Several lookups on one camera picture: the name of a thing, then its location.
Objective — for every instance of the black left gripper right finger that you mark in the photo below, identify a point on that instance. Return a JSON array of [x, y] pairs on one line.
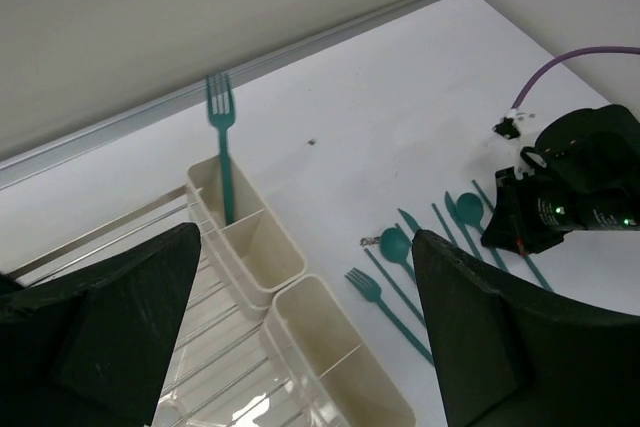
[[509, 353]]

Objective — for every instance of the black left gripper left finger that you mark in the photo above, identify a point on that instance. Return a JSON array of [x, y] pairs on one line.
[[93, 347]]

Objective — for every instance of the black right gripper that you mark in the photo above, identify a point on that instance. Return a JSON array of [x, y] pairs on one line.
[[583, 176]]

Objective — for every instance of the teal spoon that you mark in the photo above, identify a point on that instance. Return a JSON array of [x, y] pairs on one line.
[[395, 248], [471, 210]]

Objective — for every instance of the clear dish rack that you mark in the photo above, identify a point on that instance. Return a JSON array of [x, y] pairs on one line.
[[200, 324]]

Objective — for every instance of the small teal fork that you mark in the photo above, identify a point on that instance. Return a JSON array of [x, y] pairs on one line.
[[371, 291]]

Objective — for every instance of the cream utensil holder near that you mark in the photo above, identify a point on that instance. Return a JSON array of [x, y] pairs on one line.
[[332, 375]]

